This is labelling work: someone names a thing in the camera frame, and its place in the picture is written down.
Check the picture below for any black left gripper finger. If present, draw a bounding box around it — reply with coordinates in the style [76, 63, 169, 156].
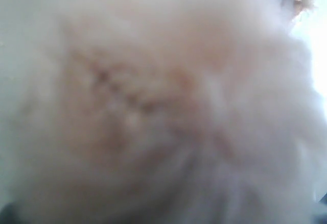
[0, 204, 22, 224]

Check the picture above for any beige teddy bear striped sweater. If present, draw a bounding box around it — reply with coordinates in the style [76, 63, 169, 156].
[4, 0, 326, 223]

